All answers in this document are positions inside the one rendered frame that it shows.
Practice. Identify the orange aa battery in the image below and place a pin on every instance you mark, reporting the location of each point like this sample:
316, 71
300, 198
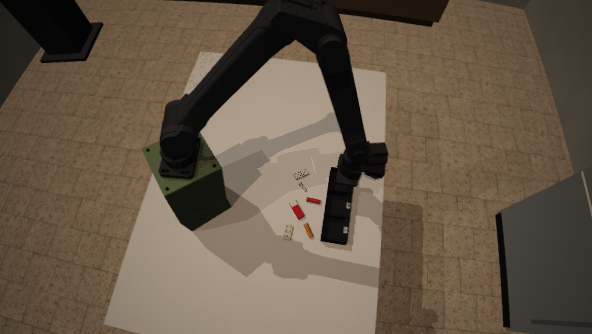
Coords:
308, 230

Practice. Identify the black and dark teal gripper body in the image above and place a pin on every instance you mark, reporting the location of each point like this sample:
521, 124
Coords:
342, 174

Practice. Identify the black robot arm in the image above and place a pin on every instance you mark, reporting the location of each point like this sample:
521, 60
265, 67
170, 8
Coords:
278, 24

